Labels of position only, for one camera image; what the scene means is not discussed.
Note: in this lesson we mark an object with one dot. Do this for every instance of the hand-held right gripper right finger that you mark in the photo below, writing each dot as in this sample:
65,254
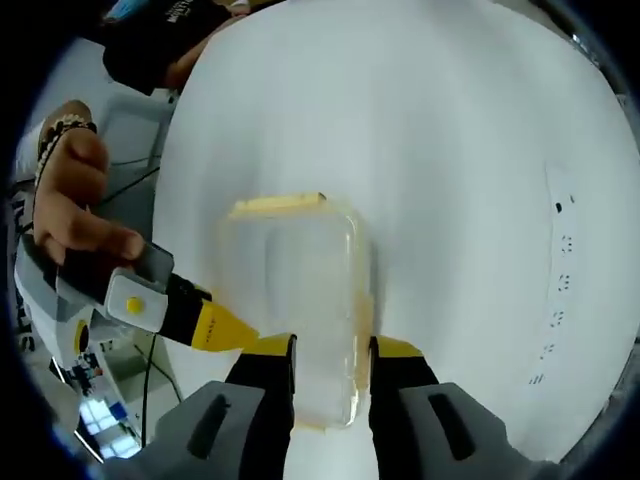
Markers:
425,430

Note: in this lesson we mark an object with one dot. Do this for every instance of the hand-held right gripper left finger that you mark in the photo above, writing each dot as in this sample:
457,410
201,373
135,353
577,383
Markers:
240,430

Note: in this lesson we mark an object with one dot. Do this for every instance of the white power strip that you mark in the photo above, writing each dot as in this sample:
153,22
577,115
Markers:
560,250

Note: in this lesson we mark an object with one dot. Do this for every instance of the colourful printed paper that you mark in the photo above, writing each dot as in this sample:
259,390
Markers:
82,372

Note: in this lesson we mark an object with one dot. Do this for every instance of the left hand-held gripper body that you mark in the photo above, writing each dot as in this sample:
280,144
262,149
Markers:
65,310

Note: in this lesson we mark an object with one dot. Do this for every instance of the person's black printed shirt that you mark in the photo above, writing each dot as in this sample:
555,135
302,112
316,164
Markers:
22,220

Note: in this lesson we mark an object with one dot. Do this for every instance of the clear plastic buckle box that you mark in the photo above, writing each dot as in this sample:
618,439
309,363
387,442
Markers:
310,300

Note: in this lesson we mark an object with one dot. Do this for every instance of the person's left hand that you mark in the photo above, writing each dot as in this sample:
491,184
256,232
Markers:
60,200

